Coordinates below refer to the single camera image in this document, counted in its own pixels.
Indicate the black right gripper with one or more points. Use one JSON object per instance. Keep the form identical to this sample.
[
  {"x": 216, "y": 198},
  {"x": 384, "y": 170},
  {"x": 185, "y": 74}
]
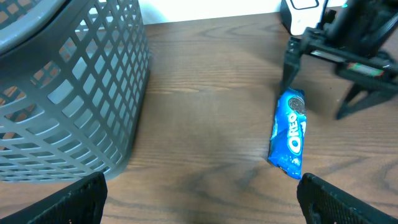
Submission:
[{"x": 355, "y": 37}]

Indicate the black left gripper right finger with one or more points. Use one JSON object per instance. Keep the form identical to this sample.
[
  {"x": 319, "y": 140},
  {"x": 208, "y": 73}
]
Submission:
[{"x": 323, "y": 203}]

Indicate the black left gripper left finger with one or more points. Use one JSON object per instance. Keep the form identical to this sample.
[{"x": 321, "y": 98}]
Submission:
[{"x": 81, "y": 202}]

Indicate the blue Oreo cookie pack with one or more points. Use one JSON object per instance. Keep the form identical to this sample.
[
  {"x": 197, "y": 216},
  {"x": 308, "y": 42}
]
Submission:
[{"x": 288, "y": 133}]

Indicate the grey plastic mesh basket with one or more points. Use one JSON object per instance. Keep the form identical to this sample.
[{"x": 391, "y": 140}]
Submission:
[{"x": 73, "y": 78}]

